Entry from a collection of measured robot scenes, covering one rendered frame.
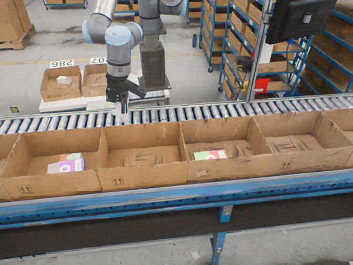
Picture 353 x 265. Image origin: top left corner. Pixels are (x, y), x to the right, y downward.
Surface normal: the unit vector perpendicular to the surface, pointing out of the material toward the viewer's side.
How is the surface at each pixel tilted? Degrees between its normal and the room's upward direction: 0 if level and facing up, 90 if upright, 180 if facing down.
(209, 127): 89
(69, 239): 0
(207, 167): 90
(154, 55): 90
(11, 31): 90
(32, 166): 0
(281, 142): 0
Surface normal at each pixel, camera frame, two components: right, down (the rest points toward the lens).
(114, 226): 0.00, -0.76
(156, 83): 0.21, 0.63
